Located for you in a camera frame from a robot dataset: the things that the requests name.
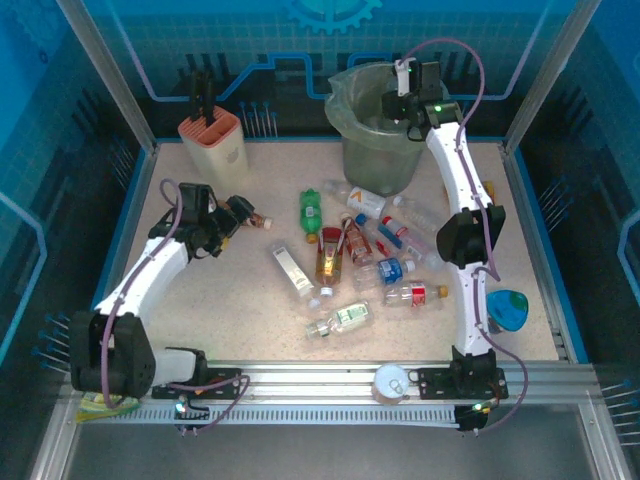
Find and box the clear plastic bin liner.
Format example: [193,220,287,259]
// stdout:
[324,62,454,151]

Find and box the green yellow snack bag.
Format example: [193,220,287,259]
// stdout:
[74,392,142,424]

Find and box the yellow drink bottle red label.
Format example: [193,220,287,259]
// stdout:
[314,226,347,299]

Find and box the beige knife block orange top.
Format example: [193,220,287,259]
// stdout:
[178,110,250,191]

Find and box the bottle with tall white label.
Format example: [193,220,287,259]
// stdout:
[271,242,323,311]

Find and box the aluminium frame post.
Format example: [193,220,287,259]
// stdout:
[56,0,160,154]
[503,0,604,154]

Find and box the clear bottle white orange label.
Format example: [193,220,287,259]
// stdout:
[322,179,389,219]

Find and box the clear bottle red label yellow cap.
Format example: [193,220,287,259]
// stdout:
[383,281,450,308]

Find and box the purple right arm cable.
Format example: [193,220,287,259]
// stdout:
[402,37,530,434]

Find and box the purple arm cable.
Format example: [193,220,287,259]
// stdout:
[402,37,530,434]
[99,178,252,435]

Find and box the black handled knife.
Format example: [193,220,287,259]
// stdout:
[202,78,217,126]
[190,71,205,124]

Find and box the silver tin can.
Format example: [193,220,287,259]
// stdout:
[373,363,412,405]

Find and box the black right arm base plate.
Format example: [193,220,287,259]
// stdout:
[417,367,510,401]

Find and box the clear bottle blue label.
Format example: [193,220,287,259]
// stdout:
[353,256,418,292]

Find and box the slotted grey cable duct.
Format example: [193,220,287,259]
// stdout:
[79,402,461,427]

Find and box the clear unlabelled plastic bottle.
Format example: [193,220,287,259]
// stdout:
[392,195,444,234]

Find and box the aluminium side rail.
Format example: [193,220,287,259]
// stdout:
[499,142,576,362]

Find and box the aluminium front rail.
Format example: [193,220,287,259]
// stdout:
[64,358,601,407]

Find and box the clear bottle green white label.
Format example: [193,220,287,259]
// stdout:
[305,299,376,341]

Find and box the translucent green waste bin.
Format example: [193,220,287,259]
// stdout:
[324,62,454,197]

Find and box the green plastic bottle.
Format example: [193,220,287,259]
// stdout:
[298,187,324,245]

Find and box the black controller board with LED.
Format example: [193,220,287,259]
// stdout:
[173,394,211,436]
[457,399,494,435]

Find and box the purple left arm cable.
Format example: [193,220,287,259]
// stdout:
[99,178,252,435]

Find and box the clear cup with blue lid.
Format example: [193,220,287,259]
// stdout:
[485,289,530,335]

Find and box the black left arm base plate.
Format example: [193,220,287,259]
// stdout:
[151,363,244,401]

